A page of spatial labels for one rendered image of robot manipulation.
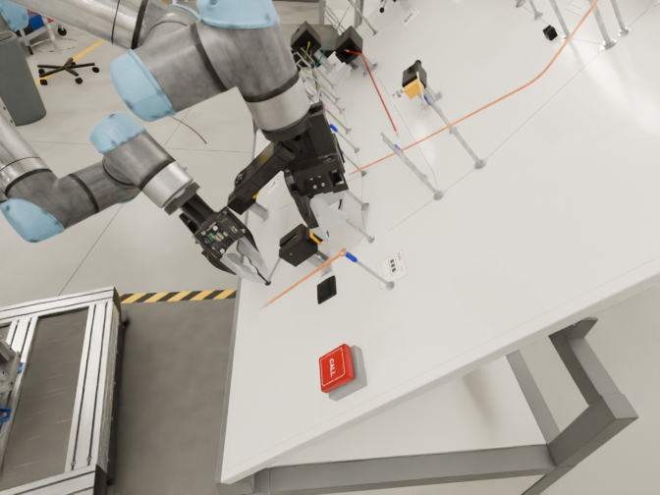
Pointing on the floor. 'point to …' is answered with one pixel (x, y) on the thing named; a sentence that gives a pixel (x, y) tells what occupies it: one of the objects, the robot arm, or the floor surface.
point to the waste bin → (18, 82)
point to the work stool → (58, 53)
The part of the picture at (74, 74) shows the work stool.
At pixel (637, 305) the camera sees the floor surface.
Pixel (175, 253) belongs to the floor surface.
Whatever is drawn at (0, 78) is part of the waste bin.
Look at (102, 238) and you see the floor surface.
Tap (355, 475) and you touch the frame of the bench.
